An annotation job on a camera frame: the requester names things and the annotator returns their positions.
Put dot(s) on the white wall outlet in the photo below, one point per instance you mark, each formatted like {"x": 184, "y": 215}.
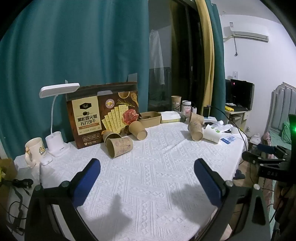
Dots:
{"x": 234, "y": 75}

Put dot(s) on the small dark figurine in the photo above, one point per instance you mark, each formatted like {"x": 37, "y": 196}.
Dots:
{"x": 183, "y": 118}

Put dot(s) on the black power adapter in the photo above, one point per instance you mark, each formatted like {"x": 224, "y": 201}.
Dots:
{"x": 23, "y": 183}

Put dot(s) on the yellow curtain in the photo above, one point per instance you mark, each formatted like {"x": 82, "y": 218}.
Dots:
{"x": 207, "y": 46}

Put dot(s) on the yellow packet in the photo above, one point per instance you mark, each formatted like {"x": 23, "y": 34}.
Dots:
{"x": 229, "y": 108}

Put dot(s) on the cream cartoon mug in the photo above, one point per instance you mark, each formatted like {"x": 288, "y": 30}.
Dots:
{"x": 37, "y": 149}

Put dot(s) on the black monitor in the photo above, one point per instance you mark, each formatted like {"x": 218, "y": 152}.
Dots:
{"x": 241, "y": 93}

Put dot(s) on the pink jar with white lid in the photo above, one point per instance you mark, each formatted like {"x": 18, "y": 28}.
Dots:
{"x": 186, "y": 109}

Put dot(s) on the yellow bag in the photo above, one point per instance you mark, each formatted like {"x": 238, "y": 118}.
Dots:
{"x": 7, "y": 170}

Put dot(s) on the white charger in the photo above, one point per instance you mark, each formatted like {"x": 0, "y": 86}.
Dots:
{"x": 194, "y": 110}

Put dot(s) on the printed brown paper cup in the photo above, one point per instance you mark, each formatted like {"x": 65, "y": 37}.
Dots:
{"x": 119, "y": 146}

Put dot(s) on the dark glass door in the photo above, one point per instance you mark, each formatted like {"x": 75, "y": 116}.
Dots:
{"x": 180, "y": 53}

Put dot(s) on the white side desk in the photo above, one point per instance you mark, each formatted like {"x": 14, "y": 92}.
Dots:
{"x": 237, "y": 115}

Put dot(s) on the white air conditioner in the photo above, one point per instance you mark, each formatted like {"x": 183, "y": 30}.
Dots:
{"x": 248, "y": 32}

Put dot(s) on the white paper cup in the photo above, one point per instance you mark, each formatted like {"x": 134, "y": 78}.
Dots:
{"x": 212, "y": 134}

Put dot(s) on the brown paper bowl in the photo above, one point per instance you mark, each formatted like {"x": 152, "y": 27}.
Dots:
{"x": 150, "y": 119}

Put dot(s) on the wide teal curtain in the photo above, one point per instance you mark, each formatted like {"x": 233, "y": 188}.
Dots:
{"x": 69, "y": 46}

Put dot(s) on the green pillow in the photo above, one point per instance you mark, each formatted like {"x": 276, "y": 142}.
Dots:
{"x": 286, "y": 133}

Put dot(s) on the blue card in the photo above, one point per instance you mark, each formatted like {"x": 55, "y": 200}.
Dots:
{"x": 227, "y": 139}

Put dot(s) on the grey bed headboard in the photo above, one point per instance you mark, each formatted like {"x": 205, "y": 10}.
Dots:
{"x": 278, "y": 99}

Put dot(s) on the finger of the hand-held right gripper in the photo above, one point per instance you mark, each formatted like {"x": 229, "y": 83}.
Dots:
{"x": 266, "y": 148}
{"x": 252, "y": 157}

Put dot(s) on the brown cracker box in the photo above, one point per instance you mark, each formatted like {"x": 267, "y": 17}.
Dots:
{"x": 92, "y": 120}

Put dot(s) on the white woven tablecloth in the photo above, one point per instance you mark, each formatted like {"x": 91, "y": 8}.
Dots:
{"x": 148, "y": 176}

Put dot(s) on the white tissue box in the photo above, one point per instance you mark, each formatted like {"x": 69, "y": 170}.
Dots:
{"x": 170, "y": 117}

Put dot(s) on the black power bank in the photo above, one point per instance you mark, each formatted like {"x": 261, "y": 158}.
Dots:
{"x": 206, "y": 112}

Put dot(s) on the tall brown paper cup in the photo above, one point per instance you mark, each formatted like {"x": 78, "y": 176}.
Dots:
{"x": 176, "y": 103}

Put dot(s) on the white hanging garment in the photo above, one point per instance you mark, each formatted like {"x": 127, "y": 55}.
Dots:
{"x": 156, "y": 55}

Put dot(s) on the small white case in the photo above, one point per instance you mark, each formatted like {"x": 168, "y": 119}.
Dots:
{"x": 46, "y": 160}

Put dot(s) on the crumpled white paper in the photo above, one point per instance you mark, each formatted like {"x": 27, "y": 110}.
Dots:
{"x": 223, "y": 127}

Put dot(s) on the narrow teal curtain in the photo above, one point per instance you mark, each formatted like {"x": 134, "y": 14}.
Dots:
{"x": 217, "y": 69}

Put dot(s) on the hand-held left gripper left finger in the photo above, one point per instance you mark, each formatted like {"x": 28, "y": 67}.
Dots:
{"x": 86, "y": 180}

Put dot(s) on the person's right hand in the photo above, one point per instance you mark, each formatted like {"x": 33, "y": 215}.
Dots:
{"x": 281, "y": 195}

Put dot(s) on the white desk lamp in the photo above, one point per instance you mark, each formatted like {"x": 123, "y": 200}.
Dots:
{"x": 56, "y": 143}

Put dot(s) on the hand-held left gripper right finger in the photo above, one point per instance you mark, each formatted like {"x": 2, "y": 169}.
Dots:
{"x": 208, "y": 183}

